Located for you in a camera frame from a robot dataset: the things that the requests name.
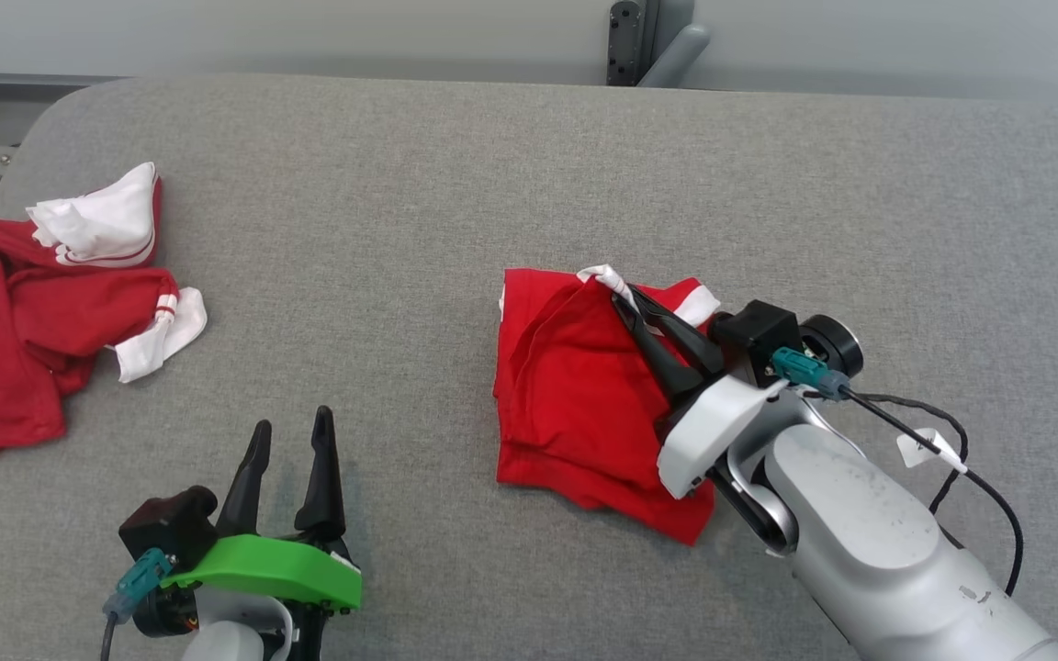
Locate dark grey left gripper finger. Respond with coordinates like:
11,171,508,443
295,406,348,543
215,420,273,538

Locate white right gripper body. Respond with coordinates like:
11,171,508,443
657,375,792,501

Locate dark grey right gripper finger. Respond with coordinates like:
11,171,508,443
628,285,728,375
610,294,709,409

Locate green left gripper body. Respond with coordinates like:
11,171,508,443
162,535,363,614

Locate red shorts with white trim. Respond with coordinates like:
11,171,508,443
492,264,723,547

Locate red Bulls 23 jersey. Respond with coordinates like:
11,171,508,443
0,162,208,462

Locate teal right camera connector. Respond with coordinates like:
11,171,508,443
771,346,851,402

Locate teal camera connector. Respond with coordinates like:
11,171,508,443
771,346,851,402
103,548,174,618

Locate teal left camera connector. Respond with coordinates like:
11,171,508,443
103,548,174,618

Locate white cable label tag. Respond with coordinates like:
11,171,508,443
896,427,969,474

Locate grey metal stand bracket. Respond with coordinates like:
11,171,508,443
608,0,712,89

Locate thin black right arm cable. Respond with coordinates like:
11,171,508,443
846,386,1026,598

